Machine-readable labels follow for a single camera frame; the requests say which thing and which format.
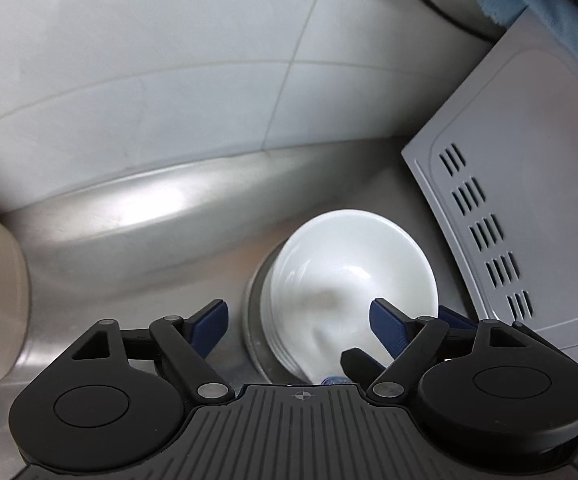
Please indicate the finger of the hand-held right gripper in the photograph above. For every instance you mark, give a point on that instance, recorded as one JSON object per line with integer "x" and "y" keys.
{"x": 361, "y": 365}
{"x": 456, "y": 319}

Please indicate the white microwave oven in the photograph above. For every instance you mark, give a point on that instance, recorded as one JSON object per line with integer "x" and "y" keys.
{"x": 519, "y": 135}

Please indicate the large embossed metal plate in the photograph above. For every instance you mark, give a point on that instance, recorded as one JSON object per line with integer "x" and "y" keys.
{"x": 255, "y": 320}

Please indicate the blue cloth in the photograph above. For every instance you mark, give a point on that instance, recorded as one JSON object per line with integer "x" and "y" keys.
{"x": 559, "y": 15}

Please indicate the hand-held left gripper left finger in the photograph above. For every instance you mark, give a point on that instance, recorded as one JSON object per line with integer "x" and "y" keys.
{"x": 211, "y": 322}

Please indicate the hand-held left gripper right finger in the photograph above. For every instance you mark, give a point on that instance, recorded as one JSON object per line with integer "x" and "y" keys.
{"x": 389, "y": 325}

